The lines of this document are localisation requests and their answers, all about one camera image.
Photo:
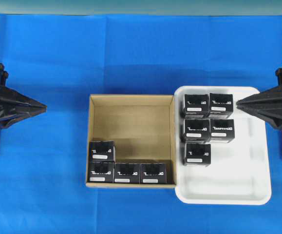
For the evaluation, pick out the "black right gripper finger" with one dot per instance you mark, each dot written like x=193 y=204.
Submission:
x=266 y=106

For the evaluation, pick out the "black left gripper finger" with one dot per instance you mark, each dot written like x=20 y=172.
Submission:
x=15 y=107

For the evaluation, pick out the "black box carton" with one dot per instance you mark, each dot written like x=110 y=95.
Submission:
x=127 y=173
x=153 y=173
x=102 y=151
x=101 y=172

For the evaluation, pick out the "black box tray top right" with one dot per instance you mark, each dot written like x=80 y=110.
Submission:
x=220 y=106

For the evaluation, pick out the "black box tray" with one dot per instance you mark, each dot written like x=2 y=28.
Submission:
x=221 y=130
x=197 y=154
x=220 y=106
x=195 y=106
x=196 y=130

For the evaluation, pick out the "black box tray middle right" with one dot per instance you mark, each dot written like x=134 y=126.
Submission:
x=221 y=130

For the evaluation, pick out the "black box tray top left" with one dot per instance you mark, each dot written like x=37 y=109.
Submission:
x=195 y=106

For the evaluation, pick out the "black box tray middle left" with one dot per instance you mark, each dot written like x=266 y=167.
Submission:
x=196 y=130

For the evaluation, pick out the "black box tray lower left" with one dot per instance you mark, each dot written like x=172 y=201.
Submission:
x=197 y=154

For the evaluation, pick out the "brown cardboard box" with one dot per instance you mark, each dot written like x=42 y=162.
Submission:
x=142 y=128

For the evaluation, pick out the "white plastic tray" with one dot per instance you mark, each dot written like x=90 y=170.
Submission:
x=239 y=172

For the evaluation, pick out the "blue table cloth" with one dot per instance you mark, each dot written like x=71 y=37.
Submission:
x=61 y=60

